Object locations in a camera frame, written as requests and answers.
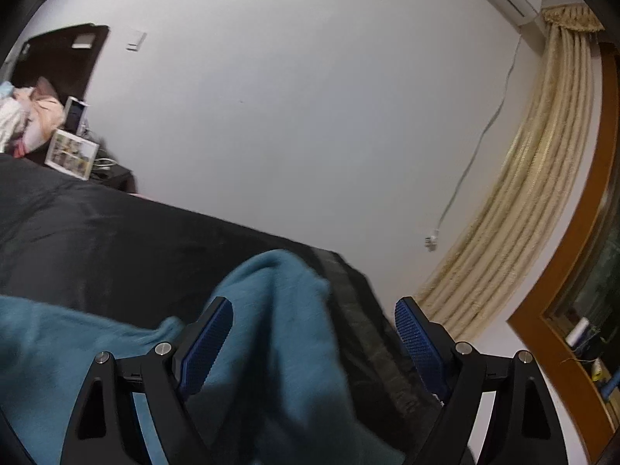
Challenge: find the white tablet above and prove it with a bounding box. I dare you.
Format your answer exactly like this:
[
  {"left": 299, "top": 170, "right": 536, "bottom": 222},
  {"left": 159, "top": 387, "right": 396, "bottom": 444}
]
[{"left": 63, "top": 96, "right": 90, "bottom": 135}]

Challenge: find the white wall cable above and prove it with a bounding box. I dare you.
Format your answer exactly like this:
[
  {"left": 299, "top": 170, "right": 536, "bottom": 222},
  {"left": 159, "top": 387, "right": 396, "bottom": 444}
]
[{"left": 438, "top": 34, "right": 524, "bottom": 233}]

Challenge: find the white bottle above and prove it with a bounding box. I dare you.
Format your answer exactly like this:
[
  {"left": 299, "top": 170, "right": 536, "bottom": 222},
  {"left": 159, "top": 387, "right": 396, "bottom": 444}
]
[{"left": 569, "top": 317, "right": 592, "bottom": 347}]

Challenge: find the white photo frame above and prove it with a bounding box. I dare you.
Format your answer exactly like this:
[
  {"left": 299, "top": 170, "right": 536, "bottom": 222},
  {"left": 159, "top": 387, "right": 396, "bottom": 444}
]
[{"left": 45, "top": 128, "right": 100, "bottom": 177}]

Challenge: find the dark nightstand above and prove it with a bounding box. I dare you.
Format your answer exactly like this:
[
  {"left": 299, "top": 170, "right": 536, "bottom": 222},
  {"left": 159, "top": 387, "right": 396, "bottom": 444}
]
[{"left": 90, "top": 152, "right": 134, "bottom": 192}]

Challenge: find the black blanket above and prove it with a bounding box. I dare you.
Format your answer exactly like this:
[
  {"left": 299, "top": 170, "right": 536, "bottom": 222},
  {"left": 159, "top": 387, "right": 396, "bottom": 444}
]
[{"left": 0, "top": 152, "right": 444, "bottom": 465}]

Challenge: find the beige curtain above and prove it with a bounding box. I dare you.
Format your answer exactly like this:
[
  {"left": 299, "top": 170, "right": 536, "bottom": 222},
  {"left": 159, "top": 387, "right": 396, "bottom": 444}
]
[{"left": 412, "top": 6, "right": 606, "bottom": 342}]

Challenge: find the dark wooden headboard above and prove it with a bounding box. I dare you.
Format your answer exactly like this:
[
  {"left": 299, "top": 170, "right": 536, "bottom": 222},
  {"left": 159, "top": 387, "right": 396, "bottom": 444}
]
[{"left": 10, "top": 23, "right": 110, "bottom": 107}]

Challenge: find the brown wooden window frame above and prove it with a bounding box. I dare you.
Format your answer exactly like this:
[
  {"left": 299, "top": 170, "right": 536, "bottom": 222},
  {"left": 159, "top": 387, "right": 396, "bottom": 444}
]
[{"left": 506, "top": 41, "right": 620, "bottom": 461}]

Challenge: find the pile of pink clothes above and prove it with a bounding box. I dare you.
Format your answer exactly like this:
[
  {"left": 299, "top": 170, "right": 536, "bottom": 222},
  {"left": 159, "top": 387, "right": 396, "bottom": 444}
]
[{"left": 0, "top": 76, "right": 66, "bottom": 158}]

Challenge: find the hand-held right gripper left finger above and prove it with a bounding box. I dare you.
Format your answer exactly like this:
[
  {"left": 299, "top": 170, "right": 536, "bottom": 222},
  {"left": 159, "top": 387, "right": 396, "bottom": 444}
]
[{"left": 60, "top": 295, "right": 234, "bottom": 465}]

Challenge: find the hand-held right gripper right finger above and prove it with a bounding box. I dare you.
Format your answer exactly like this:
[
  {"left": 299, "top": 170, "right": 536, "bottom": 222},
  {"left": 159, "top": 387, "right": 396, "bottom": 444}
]
[{"left": 394, "top": 296, "right": 570, "bottom": 465}]

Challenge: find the blue knit sweater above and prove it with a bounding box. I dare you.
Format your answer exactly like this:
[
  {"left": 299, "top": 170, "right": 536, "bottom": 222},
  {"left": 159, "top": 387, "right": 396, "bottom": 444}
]
[{"left": 0, "top": 249, "right": 405, "bottom": 465}]

